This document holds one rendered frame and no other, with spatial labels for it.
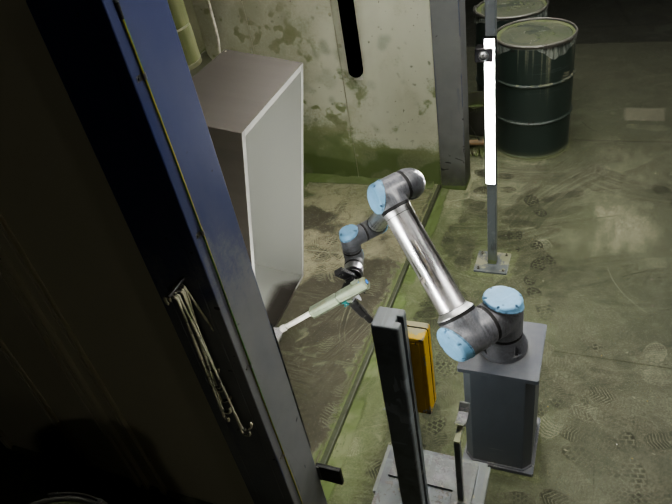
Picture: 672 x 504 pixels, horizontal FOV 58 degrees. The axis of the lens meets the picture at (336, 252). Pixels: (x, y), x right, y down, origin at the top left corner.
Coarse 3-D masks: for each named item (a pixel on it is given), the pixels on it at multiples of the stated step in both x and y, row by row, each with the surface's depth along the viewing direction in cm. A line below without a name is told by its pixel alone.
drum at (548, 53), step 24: (504, 48) 428; (528, 48) 415; (552, 48) 414; (504, 72) 438; (528, 72) 426; (552, 72) 424; (504, 96) 449; (528, 96) 436; (552, 96) 435; (504, 120) 460; (528, 120) 448; (552, 120) 447; (504, 144) 473; (528, 144) 459; (552, 144) 460
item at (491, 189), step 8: (488, 0) 282; (496, 0) 284; (488, 8) 284; (496, 8) 286; (488, 16) 287; (496, 16) 289; (488, 24) 289; (496, 24) 291; (488, 32) 291; (496, 32) 293; (488, 192) 347; (496, 192) 348; (488, 200) 350; (496, 200) 351; (488, 208) 353; (496, 208) 354; (488, 216) 357; (496, 216) 358; (488, 224) 360; (496, 224) 361; (488, 232) 364; (496, 232) 365; (488, 240) 368; (496, 240) 368; (488, 248) 371; (496, 248) 372; (488, 256) 375; (496, 256) 376
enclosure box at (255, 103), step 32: (224, 64) 245; (256, 64) 246; (288, 64) 247; (224, 96) 224; (256, 96) 225; (288, 96) 261; (224, 128) 207; (256, 128) 276; (288, 128) 271; (224, 160) 215; (256, 160) 288; (288, 160) 282; (256, 192) 301; (288, 192) 294; (256, 224) 314; (288, 224) 307; (256, 256) 329; (288, 256) 322; (288, 288) 320
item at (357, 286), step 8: (360, 280) 259; (344, 288) 264; (352, 288) 260; (360, 288) 259; (368, 288) 259; (328, 296) 268; (336, 296) 264; (344, 296) 262; (352, 296) 263; (320, 304) 268; (328, 304) 265; (336, 304) 265; (352, 304) 266; (360, 304) 268; (312, 312) 269; (320, 312) 269; (360, 312) 268; (296, 320) 274; (368, 320) 271; (280, 328) 278
